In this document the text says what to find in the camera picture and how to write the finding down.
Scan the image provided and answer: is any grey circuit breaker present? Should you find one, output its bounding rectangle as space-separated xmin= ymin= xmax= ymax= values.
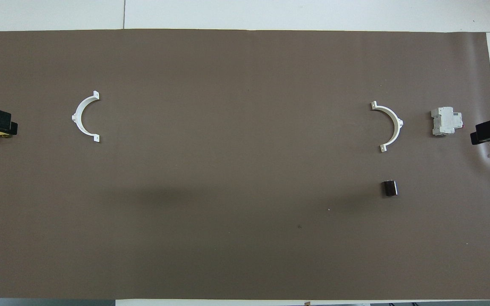
xmin=430 ymin=107 xmax=463 ymax=137

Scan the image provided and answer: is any white half-ring pipe clamp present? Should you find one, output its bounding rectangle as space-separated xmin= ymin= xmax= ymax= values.
xmin=370 ymin=101 xmax=404 ymax=153
xmin=71 ymin=91 xmax=100 ymax=143

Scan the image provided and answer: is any brown table mat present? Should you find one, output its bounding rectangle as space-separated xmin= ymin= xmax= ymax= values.
xmin=0 ymin=29 xmax=490 ymax=300

